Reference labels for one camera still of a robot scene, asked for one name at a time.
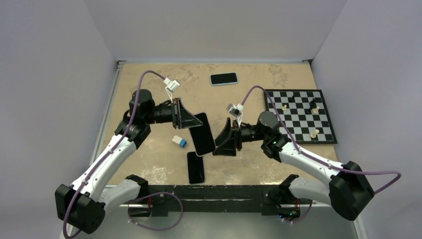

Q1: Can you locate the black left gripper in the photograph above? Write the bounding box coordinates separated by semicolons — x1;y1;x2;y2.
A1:
144;98;203;129

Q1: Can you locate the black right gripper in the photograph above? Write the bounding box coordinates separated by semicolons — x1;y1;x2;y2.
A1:
211;118;268;157

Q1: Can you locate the black phone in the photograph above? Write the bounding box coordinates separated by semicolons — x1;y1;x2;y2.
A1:
187;152;205;184

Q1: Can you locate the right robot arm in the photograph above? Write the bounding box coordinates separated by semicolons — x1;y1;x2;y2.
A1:
212;111;375;221

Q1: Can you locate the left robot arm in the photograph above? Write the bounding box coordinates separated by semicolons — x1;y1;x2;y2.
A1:
55;89;204;239

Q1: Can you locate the phone in light-blue case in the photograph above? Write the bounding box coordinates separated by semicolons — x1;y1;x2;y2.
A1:
210;72;238;86

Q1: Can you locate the white blue toy block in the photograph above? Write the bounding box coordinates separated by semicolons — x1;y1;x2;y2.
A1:
172;135;187;148

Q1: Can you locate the black white chessboard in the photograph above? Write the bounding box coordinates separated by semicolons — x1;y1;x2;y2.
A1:
264;89;337;144

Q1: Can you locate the white chess piece front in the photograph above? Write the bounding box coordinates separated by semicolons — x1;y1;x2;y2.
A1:
310;129;319;138

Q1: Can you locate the white chess pawn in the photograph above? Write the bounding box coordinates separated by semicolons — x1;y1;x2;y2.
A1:
312;106;320;115

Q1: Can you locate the black chess piece right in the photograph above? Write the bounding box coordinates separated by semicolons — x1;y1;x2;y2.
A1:
309;99;317;111

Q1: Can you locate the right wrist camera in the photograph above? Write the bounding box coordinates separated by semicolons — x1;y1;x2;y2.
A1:
226;104;244;125

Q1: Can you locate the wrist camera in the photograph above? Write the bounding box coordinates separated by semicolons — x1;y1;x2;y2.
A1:
226;104;244;125
163;78;180;101

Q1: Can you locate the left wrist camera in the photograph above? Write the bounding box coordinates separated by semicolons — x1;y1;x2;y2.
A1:
163;78;180;101

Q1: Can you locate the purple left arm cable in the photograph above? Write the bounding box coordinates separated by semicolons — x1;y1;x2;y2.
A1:
62;70;167;239

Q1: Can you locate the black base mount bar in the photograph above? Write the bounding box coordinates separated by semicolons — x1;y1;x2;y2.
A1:
126;184;312;219

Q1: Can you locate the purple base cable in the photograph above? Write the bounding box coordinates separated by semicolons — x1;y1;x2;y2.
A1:
127;193;184;232

